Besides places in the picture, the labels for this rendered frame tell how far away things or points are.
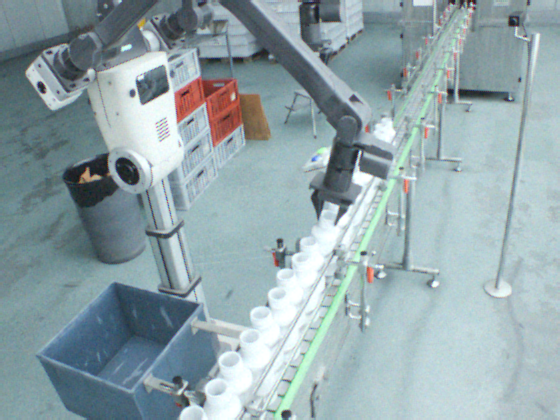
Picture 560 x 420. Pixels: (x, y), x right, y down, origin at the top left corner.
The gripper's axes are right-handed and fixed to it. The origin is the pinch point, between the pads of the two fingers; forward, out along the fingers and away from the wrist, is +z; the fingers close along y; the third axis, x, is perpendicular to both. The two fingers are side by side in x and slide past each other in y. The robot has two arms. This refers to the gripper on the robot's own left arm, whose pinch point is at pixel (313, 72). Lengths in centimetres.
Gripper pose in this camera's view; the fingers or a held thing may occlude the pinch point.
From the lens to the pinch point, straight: 142.9
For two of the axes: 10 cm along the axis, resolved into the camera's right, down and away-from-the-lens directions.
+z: 1.0, 8.6, 4.9
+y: -9.1, -1.2, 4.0
